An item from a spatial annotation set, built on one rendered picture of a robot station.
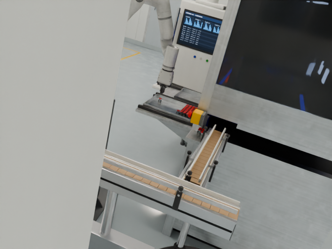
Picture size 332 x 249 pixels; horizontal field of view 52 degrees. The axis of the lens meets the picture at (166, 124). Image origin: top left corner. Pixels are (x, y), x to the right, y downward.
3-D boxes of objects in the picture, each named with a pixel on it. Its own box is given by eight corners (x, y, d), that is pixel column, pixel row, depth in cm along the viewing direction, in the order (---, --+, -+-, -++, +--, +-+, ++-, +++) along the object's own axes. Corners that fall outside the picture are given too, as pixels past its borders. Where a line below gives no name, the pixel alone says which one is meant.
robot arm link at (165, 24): (154, 14, 223) (161, 58, 238) (158, 19, 209) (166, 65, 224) (167, 12, 224) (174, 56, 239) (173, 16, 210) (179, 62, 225)
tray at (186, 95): (222, 104, 272) (223, 100, 271) (215, 114, 249) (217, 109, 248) (182, 91, 279) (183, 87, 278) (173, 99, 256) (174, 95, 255)
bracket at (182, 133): (190, 142, 232) (195, 125, 227) (189, 143, 230) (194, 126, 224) (145, 125, 240) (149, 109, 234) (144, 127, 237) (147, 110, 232)
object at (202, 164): (203, 139, 214) (210, 117, 208) (227, 147, 211) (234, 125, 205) (169, 194, 154) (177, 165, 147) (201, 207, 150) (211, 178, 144)
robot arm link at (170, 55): (161, 62, 232) (163, 65, 224) (165, 43, 227) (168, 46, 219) (172, 63, 235) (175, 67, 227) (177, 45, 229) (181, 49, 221)
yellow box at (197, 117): (203, 122, 208) (206, 111, 205) (201, 126, 202) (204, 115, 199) (192, 118, 210) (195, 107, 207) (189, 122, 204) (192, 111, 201)
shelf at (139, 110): (222, 104, 277) (223, 103, 276) (202, 135, 215) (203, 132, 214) (168, 87, 288) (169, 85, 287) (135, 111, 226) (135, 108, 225)
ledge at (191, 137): (211, 139, 212) (212, 137, 211) (206, 147, 201) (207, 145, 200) (190, 132, 215) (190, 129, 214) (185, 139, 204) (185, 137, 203)
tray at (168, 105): (198, 112, 244) (200, 108, 243) (188, 124, 221) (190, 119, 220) (156, 98, 252) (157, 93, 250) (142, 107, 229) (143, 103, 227)
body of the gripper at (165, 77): (176, 69, 232) (172, 84, 237) (162, 64, 234) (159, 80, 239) (173, 71, 226) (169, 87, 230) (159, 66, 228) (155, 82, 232)
